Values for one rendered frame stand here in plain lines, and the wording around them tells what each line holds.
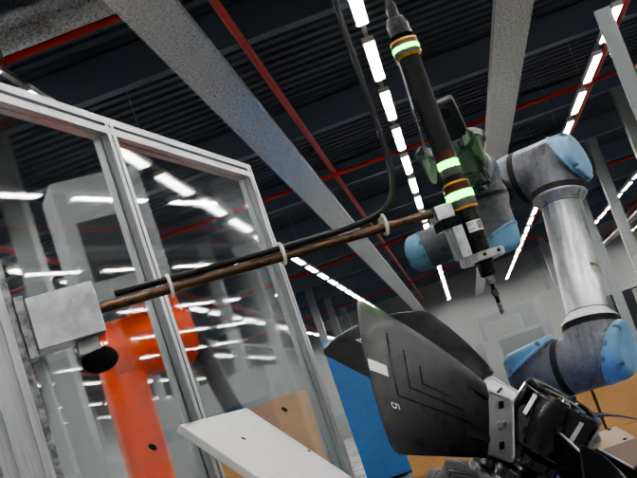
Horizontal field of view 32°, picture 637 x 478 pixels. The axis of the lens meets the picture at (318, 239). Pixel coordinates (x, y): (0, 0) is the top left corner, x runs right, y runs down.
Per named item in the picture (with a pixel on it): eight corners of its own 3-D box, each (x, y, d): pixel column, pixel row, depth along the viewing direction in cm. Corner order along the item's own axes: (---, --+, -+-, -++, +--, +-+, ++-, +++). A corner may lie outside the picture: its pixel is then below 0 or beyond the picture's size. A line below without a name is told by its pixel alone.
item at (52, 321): (30, 358, 145) (12, 296, 146) (28, 365, 152) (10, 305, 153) (108, 335, 149) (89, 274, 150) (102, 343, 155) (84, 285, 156)
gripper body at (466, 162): (488, 177, 186) (499, 185, 197) (471, 129, 187) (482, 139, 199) (445, 194, 188) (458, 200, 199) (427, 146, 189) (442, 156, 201)
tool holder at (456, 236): (461, 265, 165) (439, 203, 167) (443, 275, 172) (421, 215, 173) (513, 249, 169) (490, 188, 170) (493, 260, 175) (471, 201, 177)
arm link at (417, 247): (473, 165, 254) (391, 234, 213) (516, 147, 248) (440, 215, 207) (496, 211, 255) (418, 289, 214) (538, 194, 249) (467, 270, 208)
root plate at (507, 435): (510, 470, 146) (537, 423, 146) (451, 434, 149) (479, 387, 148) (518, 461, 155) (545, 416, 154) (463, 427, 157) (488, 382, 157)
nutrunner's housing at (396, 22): (483, 277, 168) (381, -2, 175) (472, 282, 171) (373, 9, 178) (505, 269, 169) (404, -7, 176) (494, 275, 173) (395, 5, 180)
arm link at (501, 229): (479, 264, 213) (461, 209, 215) (531, 244, 207) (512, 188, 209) (461, 266, 207) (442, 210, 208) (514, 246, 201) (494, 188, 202)
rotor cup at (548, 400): (561, 513, 149) (611, 429, 148) (467, 453, 153) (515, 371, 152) (570, 495, 163) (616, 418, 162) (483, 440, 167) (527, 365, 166)
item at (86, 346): (86, 376, 148) (76, 340, 149) (83, 379, 152) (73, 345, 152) (123, 364, 150) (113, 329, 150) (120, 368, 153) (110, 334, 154)
